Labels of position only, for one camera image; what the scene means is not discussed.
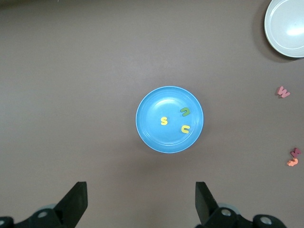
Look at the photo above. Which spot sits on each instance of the yellow foam letter u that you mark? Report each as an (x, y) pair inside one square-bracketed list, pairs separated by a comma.
[(185, 126)]

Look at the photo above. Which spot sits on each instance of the orange foam letter t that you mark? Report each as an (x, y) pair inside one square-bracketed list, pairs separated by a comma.
[(292, 162)]

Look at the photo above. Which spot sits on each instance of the dark red foam letter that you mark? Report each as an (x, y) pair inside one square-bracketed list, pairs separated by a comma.
[(296, 152)]

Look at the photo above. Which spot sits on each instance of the pink foam letter w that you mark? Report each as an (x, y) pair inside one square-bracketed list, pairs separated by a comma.
[(283, 92)]

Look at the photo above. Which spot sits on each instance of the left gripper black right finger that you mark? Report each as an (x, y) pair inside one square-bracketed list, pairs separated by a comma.
[(204, 206)]

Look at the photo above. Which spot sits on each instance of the green foam letter n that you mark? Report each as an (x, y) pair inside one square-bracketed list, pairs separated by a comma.
[(185, 108)]

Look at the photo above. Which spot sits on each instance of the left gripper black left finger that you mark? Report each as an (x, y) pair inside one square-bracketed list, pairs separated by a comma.
[(71, 209)]

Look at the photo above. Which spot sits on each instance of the beige plate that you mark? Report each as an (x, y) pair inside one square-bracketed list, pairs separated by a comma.
[(285, 28)]

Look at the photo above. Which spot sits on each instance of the blue plate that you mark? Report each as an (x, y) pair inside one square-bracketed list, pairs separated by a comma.
[(154, 137)]

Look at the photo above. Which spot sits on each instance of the yellow foam letter s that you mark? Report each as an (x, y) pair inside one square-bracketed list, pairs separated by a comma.
[(164, 120)]

